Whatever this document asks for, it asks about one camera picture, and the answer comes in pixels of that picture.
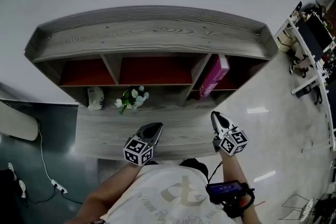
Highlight white frame office desk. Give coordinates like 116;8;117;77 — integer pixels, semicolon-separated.
274;1;336;152

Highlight wire frame chair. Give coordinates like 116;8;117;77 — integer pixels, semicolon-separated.
279;194;314;222

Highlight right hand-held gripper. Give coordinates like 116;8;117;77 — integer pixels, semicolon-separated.
211;111;249;157

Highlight white cap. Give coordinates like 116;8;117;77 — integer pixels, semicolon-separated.
87;86;105;111

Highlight person's cream printed shirt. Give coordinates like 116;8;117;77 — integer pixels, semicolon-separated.
101;164;237;224

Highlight black power cable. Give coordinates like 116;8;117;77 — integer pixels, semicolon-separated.
26;185;57;205
62;190;83;205

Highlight black wrist-mounted display device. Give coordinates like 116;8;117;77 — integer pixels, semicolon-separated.
206;180;255;218

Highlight person's right forearm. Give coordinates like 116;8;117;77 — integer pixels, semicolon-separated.
219;151;266;224

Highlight person's black shorts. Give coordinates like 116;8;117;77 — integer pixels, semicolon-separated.
180;158;208;182

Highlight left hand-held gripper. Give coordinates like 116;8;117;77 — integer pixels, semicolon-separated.
123;122;164;167

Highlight thin black device cable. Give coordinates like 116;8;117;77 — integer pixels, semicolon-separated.
207;161;224;186

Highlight potted white artificial flowers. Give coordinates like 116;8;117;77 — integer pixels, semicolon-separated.
114;86;150;115

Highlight grey wooden shelf desk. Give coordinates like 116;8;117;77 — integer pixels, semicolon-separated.
24;5;279;161

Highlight person's left forearm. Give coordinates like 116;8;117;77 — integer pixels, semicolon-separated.
62;164;145;224

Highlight pink box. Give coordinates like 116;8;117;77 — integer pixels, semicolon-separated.
198;54;230;98

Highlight white power strip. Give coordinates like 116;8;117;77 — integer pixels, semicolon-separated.
51;178;68;194

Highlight white power cable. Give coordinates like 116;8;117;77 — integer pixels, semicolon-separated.
38;123;57;183

